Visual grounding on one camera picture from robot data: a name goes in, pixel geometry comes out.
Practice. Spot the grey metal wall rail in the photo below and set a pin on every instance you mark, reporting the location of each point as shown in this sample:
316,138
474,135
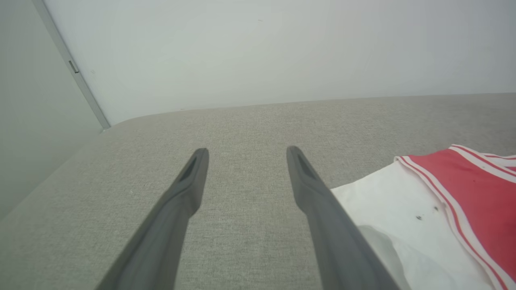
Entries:
80,80

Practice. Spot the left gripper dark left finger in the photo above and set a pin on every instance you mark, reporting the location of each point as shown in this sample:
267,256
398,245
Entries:
161,237

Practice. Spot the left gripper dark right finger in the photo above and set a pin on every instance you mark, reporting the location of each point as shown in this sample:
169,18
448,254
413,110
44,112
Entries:
334,237

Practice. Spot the red and white jersey shirt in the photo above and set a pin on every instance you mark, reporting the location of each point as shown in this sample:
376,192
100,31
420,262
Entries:
403,201

